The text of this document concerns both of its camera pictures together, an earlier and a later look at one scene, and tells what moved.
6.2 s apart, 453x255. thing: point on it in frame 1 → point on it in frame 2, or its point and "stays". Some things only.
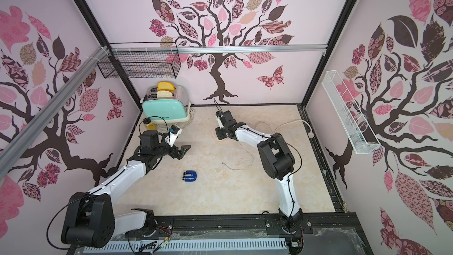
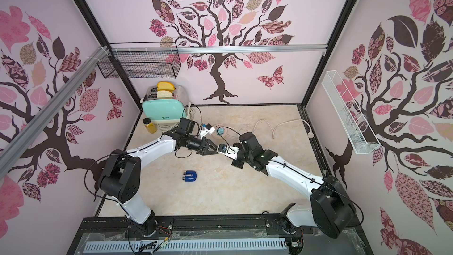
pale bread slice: x=164 y=94 stays
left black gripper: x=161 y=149 → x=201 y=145
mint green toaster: x=176 y=110 stays
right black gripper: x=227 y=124 → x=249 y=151
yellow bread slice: x=165 y=85 stays
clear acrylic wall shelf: x=358 y=131 stays
